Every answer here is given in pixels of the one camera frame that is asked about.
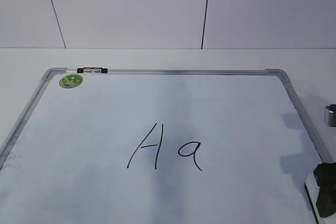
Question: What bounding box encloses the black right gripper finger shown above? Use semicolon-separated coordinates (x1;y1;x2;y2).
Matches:
313;163;335;218

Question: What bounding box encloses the white eraser with black felt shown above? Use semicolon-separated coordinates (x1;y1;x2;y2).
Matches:
305;173;324;224

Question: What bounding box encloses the black and clear board clip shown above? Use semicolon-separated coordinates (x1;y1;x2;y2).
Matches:
76;67;108;73

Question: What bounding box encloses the round green magnet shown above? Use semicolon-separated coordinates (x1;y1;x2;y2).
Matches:
59;74;83;89

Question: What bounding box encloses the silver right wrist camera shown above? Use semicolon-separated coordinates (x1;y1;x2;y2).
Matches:
324;104;336;127

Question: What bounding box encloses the white board with aluminium frame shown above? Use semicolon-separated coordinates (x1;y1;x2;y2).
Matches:
1;68;334;223

